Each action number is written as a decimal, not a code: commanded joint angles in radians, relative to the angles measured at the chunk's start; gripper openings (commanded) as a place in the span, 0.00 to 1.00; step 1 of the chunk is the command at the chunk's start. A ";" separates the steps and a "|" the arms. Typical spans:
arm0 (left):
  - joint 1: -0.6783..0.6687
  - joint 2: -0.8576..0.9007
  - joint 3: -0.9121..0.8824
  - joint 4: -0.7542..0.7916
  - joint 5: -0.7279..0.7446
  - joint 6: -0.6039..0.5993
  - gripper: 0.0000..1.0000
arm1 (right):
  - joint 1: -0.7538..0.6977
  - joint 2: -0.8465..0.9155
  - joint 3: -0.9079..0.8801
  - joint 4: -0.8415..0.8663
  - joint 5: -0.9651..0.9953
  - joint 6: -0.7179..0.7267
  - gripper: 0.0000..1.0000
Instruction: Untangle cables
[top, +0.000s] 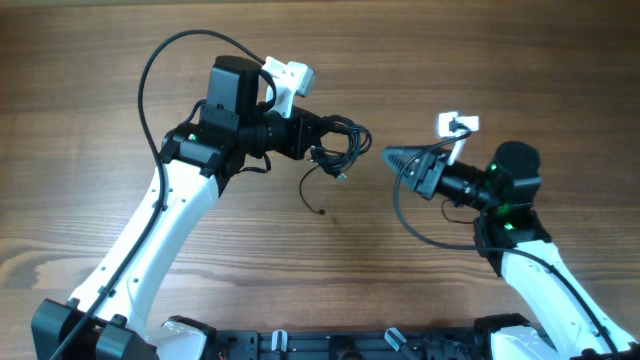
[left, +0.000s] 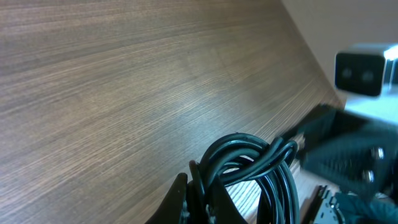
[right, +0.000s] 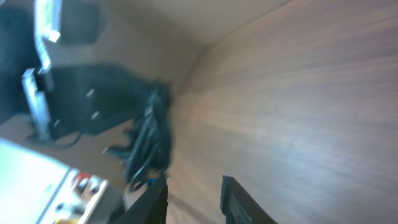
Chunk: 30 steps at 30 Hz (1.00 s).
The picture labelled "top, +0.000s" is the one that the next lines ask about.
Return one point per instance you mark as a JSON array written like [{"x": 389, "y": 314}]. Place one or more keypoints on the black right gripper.
[{"x": 430, "y": 171}]

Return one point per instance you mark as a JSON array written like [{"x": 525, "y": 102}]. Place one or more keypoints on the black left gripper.
[{"x": 301, "y": 132}]

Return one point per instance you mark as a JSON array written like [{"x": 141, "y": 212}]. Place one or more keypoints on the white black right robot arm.
[{"x": 508, "y": 233}]

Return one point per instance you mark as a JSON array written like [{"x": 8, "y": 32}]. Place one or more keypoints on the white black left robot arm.
[{"x": 248, "y": 111}]

